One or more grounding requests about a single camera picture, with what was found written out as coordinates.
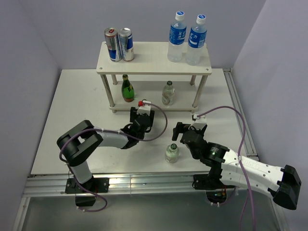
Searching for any dark green glass bottle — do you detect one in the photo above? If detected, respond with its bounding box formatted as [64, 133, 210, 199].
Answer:
[121, 75, 135, 102]

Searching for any clear glass bottle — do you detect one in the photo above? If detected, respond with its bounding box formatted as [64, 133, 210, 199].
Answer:
[162, 81, 175, 105]
[165, 143, 180, 164]

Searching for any water bottle blue label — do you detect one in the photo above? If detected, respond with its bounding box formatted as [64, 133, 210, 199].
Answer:
[186, 14, 207, 65]
[167, 11, 187, 62]

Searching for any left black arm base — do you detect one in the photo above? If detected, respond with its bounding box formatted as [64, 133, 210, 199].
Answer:
[64, 177, 109, 207]

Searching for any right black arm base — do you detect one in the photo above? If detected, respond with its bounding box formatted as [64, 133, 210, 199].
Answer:
[192, 174, 227, 203]

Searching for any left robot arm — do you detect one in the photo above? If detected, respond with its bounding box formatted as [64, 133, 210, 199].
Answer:
[56, 107, 154, 192]

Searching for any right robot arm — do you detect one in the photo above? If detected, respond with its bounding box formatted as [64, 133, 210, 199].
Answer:
[172, 122, 302, 210]

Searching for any white two-tier shelf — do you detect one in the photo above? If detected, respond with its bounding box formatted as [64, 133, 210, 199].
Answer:
[96, 42, 212, 113]

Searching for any silver-top energy drink can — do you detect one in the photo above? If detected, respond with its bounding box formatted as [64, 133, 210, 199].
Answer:
[119, 27, 134, 61]

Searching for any red-top energy drink can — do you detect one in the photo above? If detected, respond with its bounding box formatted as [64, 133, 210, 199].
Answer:
[104, 27, 122, 62]

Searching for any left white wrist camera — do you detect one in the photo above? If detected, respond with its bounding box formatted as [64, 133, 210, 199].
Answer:
[137, 100, 151, 115]

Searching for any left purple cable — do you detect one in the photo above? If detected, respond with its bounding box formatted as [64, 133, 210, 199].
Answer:
[59, 103, 168, 169]

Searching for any purple cable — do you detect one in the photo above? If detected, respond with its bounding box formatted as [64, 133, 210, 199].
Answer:
[59, 103, 168, 169]
[196, 105, 256, 231]

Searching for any aluminium side rail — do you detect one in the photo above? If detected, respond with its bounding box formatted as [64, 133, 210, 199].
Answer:
[223, 68, 258, 158]

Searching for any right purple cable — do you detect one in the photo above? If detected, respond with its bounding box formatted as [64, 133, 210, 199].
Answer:
[196, 105, 256, 231]

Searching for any aluminium front rail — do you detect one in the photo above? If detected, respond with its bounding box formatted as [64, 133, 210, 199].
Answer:
[22, 172, 197, 197]

